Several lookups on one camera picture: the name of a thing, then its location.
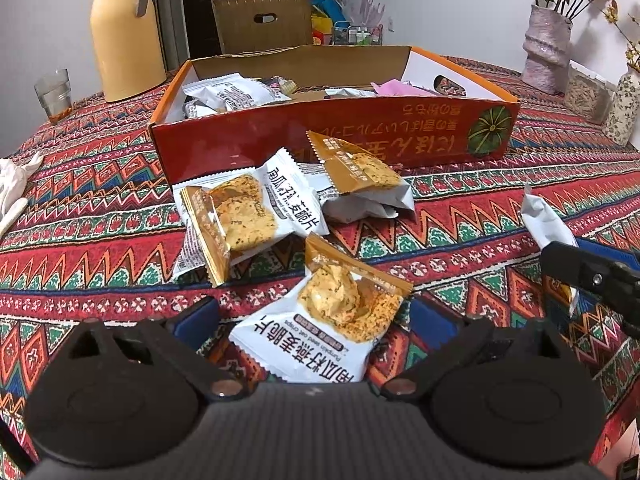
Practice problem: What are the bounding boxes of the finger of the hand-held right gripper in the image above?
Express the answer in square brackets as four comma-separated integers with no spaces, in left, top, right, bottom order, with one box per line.
[575,236,640,273]
[541,240,640,341]

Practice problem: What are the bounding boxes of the floral patterned vase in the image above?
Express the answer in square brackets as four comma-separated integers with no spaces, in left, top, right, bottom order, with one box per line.
[602,71,640,147]

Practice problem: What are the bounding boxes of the pink textured vase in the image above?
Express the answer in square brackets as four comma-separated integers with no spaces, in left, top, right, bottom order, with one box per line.
[521,4,573,95]

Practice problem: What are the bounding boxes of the red patterned tablecloth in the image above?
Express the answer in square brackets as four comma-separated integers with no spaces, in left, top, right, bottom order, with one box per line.
[0,55,640,480]

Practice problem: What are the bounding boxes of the pink snack packet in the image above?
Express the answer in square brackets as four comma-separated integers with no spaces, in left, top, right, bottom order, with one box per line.
[372,79,441,97]

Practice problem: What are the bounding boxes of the yellow blossom branches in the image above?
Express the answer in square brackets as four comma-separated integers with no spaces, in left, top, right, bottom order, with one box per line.
[602,0,640,76]

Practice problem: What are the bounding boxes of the white cloth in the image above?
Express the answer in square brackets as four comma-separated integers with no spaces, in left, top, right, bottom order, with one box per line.
[0,152,46,238]

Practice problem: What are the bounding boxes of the dark entrance door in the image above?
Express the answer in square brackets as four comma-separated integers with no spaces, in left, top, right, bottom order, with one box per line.
[180,0,263,58]

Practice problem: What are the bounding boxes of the brown cardboard box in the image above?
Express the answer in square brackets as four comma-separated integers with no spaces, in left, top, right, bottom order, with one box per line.
[211,0,314,56]

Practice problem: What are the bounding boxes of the yellow thermos jug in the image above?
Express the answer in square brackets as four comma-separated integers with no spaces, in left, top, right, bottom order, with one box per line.
[90,0,167,103]

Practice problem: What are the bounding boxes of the white grey snack packet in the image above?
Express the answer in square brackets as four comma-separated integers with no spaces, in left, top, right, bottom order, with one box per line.
[182,74,293,112]

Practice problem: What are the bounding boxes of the red cardboard box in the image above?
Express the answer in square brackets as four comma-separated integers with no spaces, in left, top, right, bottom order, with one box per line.
[148,44,522,186]

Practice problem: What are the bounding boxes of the clear glass cup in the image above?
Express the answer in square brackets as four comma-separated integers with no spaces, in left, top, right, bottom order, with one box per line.
[34,69,74,126]

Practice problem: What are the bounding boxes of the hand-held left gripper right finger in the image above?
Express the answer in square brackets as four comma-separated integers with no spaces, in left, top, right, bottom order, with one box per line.
[381,296,573,401]

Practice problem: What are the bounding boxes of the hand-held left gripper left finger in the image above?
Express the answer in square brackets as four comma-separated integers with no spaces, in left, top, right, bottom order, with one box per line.
[62,295,251,401]

